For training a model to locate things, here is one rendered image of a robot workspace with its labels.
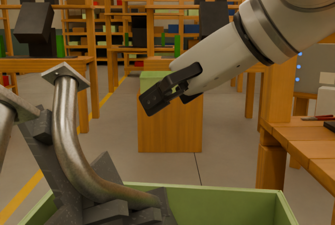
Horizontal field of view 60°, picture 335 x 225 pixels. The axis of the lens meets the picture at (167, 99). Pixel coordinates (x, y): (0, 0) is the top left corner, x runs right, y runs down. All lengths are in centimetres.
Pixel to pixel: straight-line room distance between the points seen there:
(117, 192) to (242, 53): 25
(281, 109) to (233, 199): 71
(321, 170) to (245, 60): 60
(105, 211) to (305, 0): 33
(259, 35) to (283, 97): 90
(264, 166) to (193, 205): 75
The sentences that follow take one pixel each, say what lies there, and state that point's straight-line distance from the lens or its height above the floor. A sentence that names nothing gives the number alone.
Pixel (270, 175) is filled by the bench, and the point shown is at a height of 65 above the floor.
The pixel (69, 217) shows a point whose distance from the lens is 38.
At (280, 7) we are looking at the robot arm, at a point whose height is 126.
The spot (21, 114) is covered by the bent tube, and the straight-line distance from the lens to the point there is 28.
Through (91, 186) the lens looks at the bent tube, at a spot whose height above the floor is 105.
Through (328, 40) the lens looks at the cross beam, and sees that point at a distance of 136.
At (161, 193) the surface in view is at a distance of 54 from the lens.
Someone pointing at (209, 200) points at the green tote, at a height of 94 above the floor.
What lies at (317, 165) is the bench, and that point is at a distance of 91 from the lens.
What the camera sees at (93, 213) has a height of 100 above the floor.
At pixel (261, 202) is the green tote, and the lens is 58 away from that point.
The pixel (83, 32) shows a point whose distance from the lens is 1050.
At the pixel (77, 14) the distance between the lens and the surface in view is 1126.
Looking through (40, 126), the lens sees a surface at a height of 112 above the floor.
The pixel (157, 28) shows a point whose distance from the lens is 779.
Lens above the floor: 124
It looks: 14 degrees down
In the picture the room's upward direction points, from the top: straight up
